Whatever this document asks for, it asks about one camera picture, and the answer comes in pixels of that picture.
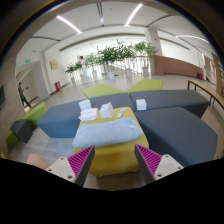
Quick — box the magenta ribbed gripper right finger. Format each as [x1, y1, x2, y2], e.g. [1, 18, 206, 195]
[134, 144, 183, 184]

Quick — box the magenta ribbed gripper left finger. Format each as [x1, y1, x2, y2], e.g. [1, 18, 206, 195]
[47, 146, 95, 187]

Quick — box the light blue towel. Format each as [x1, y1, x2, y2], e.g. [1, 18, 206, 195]
[73, 117, 143, 147]

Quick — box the yellow ottoman table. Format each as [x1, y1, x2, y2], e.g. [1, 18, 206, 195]
[73, 107, 149, 176]

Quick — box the grey-blue sofa right section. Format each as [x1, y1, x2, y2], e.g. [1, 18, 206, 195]
[135, 107, 218, 167]

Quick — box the grey-blue sofa section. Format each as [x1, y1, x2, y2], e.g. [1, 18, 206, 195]
[129, 90, 209, 118]
[135, 107, 218, 167]
[38, 93, 136, 138]

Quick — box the person's knee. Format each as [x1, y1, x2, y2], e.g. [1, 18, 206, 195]
[27, 153, 49, 170]

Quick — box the grey-blue sofa left section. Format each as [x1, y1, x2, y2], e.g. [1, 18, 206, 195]
[38, 93, 136, 138]

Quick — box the stack of white towels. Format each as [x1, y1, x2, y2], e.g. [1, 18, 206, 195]
[79, 99, 92, 111]

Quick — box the white box on sofa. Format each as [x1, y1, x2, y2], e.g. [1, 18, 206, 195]
[136, 99, 147, 111]

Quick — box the white tissue box centre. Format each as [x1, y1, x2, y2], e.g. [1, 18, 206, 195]
[100, 102, 114, 118]

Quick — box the white remote-like bottle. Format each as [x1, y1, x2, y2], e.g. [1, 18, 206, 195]
[118, 108, 126, 118]

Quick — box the lime green side bench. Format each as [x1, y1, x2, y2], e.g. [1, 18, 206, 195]
[6, 102, 46, 147]

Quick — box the dark grey small stool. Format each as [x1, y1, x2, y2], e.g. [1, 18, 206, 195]
[10, 119, 32, 143]

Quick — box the grey-blue sofa rear section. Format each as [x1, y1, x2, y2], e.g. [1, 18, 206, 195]
[129, 90, 209, 118]

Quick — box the lime green seat left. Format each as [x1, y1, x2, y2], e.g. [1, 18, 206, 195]
[83, 84, 122, 98]

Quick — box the lime green seat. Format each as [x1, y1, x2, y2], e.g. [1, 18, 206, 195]
[83, 84, 122, 98]
[128, 79, 163, 93]

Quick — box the red trash bin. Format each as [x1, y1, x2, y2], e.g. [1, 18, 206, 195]
[55, 81, 62, 91]

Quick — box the lime green seat right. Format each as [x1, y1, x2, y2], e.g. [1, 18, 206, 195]
[128, 79, 163, 93]

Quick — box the person in dark clothes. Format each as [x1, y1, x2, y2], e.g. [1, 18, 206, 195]
[18, 82, 31, 108]

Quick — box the person in white clothes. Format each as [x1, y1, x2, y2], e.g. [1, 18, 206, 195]
[79, 56, 90, 82]

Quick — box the wooden bench with black legs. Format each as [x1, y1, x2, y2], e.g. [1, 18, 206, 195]
[187, 80, 224, 110]

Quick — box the potted plant far left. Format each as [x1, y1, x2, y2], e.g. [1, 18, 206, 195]
[66, 64, 76, 83]

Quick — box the potted plant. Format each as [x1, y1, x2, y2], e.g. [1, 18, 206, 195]
[66, 64, 76, 83]
[118, 41, 135, 78]
[98, 47, 119, 80]
[134, 41, 157, 76]

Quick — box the brick reception counter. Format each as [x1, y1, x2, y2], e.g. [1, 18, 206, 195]
[154, 55, 203, 77]

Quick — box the potted plant centre right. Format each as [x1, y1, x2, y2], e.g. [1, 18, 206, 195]
[118, 41, 135, 78]

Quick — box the yellow framed wall poster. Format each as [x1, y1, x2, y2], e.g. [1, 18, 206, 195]
[50, 60, 58, 70]

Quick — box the wall monitor screen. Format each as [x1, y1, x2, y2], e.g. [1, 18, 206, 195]
[0, 85, 6, 109]

